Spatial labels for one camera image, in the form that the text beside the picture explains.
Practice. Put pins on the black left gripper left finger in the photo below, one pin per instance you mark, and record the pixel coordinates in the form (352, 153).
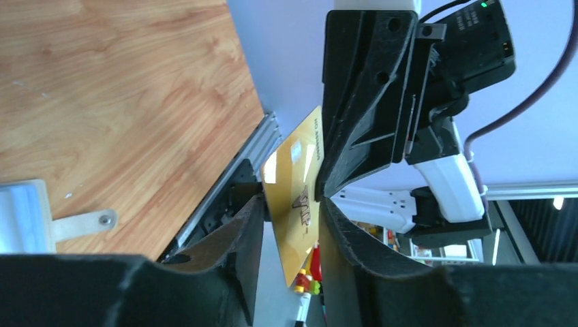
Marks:
(214, 284)

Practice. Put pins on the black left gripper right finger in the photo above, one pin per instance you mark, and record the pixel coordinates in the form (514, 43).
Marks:
(367, 283)

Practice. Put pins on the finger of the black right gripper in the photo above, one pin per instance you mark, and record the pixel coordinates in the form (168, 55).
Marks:
(365, 73)

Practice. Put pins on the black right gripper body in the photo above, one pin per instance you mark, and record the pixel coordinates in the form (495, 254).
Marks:
(475, 53)

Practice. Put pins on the gold VIP card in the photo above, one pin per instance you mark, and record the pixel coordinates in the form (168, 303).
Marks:
(289, 178)

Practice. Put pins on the beige leather card holder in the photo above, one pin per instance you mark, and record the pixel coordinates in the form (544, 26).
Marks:
(27, 225)

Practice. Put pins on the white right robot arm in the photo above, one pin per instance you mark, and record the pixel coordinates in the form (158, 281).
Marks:
(449, 209)

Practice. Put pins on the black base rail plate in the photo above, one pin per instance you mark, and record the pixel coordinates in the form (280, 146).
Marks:
(219, 205)

